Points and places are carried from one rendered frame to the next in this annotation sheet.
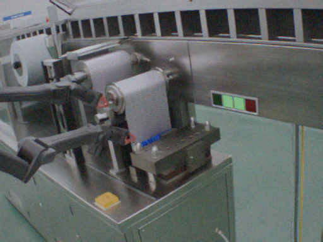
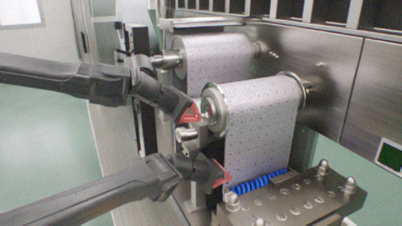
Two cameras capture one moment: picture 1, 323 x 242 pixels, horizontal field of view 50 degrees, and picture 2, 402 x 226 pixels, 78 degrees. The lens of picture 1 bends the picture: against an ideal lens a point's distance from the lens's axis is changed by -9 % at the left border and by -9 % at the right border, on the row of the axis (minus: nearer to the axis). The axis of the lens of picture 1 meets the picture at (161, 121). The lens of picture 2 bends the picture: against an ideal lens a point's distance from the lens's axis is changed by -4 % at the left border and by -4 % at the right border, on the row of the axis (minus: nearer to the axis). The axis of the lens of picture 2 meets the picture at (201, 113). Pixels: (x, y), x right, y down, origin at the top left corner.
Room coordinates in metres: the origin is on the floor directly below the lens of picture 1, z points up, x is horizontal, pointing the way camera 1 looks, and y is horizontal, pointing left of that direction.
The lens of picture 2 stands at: (0.95, 0.08, 1.53)
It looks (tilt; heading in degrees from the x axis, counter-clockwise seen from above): 25 degrees down; 12
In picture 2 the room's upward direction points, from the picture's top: straight up
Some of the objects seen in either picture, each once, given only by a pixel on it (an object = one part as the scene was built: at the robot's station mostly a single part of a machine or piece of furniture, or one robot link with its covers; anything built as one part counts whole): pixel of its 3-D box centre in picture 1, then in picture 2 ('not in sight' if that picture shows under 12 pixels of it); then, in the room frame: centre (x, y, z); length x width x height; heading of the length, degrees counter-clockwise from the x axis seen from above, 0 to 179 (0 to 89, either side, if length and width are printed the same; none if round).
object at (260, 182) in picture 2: (155, 139); (261, 182); (1.57, 0.04, 1.03); 0.21 x 0.04 x 0.03; 129
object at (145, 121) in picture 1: (149, 121); (259, 155); (1.59, 0.05, 1.11); 0.23 x 0.01 x 0.18; 129
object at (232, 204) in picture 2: (139, 147); (233, 200); (1.46, 0.11, 1.05); 0.04 x 0.04 x 0.04
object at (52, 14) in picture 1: (50, 14); not in sight; (2.01, 0.51, 1.66); 0.07 x 0.07 x 0.10; 18
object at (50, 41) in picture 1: (55, 39); (161, 2); (2.19, 0.55, 1.50); 0.14 x 0.14 x 0.06
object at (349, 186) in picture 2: (207, 124); (350, 182); (1.59, -0.21, 1.05); 0.04 x 0.04 x 0.04
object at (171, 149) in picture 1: (177, 145); (294, 206); (1.52, -0.05, 1.00); 0.40 x 0.16 x 0.06; 129
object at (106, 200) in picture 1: (106, 200); not in sight; (1.29, 0.27, 0.91); 0.07 x 0.07 x 0.02; 39
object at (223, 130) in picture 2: (114, 97); (213, 110); (1.56, 0.18, 1.25); 0.15 x 0.01 x 0.15; 39
